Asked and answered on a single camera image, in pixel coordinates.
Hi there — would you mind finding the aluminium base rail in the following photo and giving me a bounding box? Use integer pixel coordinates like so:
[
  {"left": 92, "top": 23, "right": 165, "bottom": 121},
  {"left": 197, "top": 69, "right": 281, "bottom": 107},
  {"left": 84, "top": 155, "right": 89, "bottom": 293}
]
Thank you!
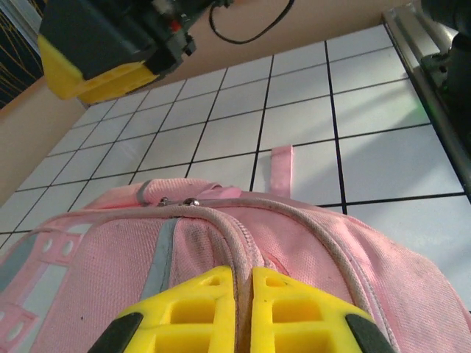
[{"left": 381, "top": 7, "right": 471, "bottom": 207}]

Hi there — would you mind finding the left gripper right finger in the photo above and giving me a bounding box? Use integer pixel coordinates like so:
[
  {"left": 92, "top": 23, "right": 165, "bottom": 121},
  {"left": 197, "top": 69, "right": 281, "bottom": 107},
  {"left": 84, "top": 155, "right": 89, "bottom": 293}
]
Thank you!
[{"left": 249, "top": 265, "right": 397, "bottom": 353}]

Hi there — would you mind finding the thin black wire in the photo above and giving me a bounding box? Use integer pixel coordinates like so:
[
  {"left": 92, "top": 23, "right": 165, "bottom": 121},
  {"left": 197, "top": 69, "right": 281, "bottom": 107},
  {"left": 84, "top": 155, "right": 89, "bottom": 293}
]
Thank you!
[{"left": 208, "top": 0, "right": 296, "bottom": 46}]

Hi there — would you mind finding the pink backpack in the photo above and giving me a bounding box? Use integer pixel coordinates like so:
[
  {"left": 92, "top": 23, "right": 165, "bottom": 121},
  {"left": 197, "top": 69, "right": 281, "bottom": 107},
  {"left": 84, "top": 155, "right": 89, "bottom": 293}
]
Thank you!
[{"left": 0, "top": 145, "right": 471, "bottom": 353}]

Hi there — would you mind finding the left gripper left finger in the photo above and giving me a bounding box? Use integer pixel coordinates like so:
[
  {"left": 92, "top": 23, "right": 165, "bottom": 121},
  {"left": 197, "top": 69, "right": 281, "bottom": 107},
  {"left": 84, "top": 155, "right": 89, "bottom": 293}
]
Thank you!
[{"left": 86, "top": 265, "right": 237, "bottom": 353}]

